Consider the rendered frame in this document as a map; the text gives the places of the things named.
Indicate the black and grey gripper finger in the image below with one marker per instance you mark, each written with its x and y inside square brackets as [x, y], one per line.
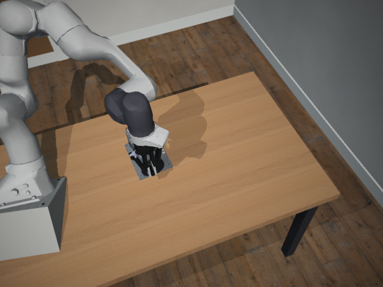
[134, 157]
[156, 159]

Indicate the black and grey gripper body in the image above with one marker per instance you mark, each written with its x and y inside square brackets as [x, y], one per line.
[140, 149]

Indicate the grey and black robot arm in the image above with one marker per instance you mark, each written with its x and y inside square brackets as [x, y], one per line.
[27, 175]

